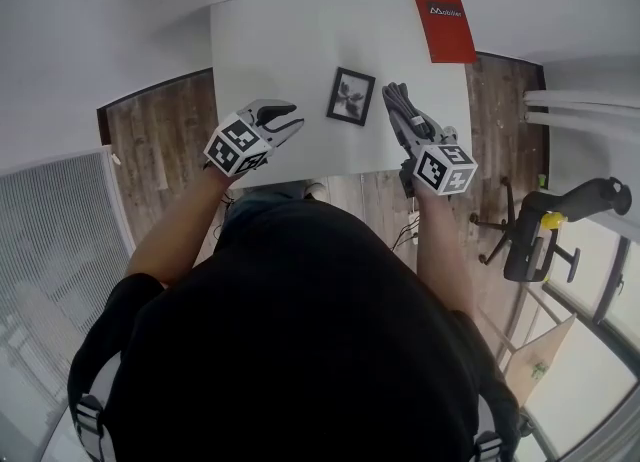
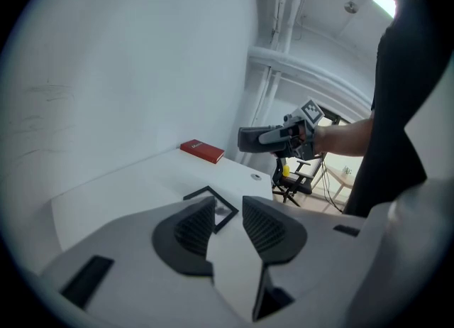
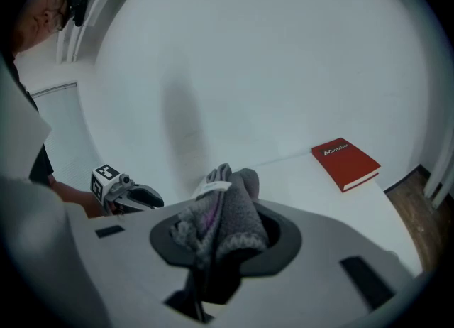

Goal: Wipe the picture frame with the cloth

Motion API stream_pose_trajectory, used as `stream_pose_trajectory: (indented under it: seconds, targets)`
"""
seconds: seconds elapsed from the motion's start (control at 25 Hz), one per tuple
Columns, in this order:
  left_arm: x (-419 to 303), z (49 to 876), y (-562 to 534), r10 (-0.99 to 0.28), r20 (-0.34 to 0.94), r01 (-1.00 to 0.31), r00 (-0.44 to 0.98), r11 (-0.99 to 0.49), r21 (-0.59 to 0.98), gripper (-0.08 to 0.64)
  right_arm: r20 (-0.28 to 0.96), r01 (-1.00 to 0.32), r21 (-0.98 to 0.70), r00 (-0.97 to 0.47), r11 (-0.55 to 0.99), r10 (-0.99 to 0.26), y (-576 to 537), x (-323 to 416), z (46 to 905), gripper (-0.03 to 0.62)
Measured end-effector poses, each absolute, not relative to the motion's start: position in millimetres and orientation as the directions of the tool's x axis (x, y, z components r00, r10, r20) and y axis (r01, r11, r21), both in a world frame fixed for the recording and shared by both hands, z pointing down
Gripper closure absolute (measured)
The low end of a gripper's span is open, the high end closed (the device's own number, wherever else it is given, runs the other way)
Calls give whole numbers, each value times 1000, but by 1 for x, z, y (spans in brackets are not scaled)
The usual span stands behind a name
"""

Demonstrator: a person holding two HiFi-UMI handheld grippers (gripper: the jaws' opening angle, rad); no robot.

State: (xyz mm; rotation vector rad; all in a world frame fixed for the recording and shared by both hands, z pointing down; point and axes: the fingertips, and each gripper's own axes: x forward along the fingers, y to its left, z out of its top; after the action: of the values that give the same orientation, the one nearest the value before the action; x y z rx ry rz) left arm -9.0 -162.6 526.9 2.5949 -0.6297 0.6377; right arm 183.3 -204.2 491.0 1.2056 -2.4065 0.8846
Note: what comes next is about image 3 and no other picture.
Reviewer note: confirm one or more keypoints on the grey knitted cloth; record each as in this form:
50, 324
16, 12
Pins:
237, 213

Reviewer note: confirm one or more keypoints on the person's head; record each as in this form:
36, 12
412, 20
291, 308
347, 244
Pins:
39, 17

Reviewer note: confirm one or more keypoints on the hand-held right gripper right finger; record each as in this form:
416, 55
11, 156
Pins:
319, 248

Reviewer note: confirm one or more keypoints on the person's left forearm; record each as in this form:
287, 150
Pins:
76, 199

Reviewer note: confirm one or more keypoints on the red hardcover book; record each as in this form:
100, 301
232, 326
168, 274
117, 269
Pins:
345, 167

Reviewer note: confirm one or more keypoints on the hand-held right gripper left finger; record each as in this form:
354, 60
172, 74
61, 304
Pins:
127, 259

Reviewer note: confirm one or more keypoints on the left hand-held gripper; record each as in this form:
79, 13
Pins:
104, 184

